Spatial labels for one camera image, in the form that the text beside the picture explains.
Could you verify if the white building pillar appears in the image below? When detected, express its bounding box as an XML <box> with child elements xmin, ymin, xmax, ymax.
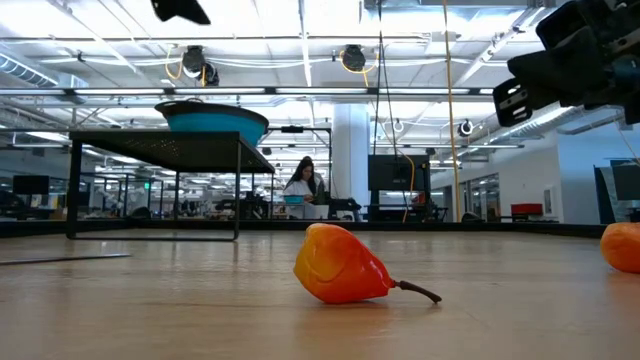
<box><xmin>332</xmin><ymin>103</ymin><xmax>372</xmax><ymax>219</ymax></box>

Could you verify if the black monitor on stand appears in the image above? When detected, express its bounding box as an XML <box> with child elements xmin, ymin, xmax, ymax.
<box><xmin>367</xmin><ymin>153</ymin><xmax>431</xmax><ymax>192</ymax></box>

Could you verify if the red box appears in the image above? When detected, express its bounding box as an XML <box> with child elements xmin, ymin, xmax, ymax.
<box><xmin>510</xmin><ymin>202</ymin><xmax>544</xmax><ymax>217</ymax></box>

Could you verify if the black perforated metal rack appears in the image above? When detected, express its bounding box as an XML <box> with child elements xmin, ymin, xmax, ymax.
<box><xmin>66</xmin><ymin>129</ymin><xmax>276</xmax><ymax>242</ymax></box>

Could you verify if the small black monitor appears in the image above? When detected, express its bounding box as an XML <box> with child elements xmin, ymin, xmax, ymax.
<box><xmin>12</xmin><ymin>174</ymin><xmax>51</xmax><ymax>196</ymax></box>

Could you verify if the yellow hanging cable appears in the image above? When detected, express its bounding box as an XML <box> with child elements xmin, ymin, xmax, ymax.
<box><xmin>442</xmin><ymin>0</ymin><xmax>462</xmax><ymax>221</ymax></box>

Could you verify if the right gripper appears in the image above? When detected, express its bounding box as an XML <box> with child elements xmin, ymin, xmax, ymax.
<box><xmin>492</xmin><ymin>0</ymin><xmax>640</xmax><ymax>127</ymax></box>

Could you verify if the yellow cable by monitor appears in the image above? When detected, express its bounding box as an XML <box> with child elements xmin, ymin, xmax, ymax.
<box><xmin>398</xmin><ymin>148</ymin><xmax>417</xmax><ymax>224</ymax></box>

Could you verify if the orange-red toy pear with stem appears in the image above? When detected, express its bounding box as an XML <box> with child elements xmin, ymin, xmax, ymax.
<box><xmin>293</xmin><ymin>222</ymin><xmax>443</xmax><ymax>305</ymax></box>

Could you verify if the orange plush fruit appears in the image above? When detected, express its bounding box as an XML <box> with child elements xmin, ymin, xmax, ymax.
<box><xmin>599</xmin><ymin>221</ymin><xmax>640</xmax><ymax>274</ymax></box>

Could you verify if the blue collapsible colander black rim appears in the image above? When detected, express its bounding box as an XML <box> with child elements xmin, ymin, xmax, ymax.
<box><xmin>154</xmin><ymin>98</ymin><xmax>270</xmax><ymax>146</ymax></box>

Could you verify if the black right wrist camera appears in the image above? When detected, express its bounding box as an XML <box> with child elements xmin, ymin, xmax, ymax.
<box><xmin>535</xmin><ymin>0</ymin><xmax>590</xmax><ymax>51</ymax></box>

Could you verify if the black hanging cable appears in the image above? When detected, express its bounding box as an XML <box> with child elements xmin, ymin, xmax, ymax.
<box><xmin>379</xmin><ymin>0</ymin><xmax>401</xmax><ymax>156</ymax></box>
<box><xmin>372</xmin><ymin>0</ymin><xmax>383</xmax><ymax>156</ymax></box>

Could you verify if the person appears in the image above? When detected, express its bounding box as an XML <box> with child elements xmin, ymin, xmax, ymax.
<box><xmin>283</xmin><ymin>155</ymin><xmax>329</xmax><ymax>220</ymax></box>

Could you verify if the large black screen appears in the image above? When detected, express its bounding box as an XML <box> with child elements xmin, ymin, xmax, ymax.
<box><xmin>593</xmin><ymin>158</ymin><xmax>640</xmax><ymax>225</ymax></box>

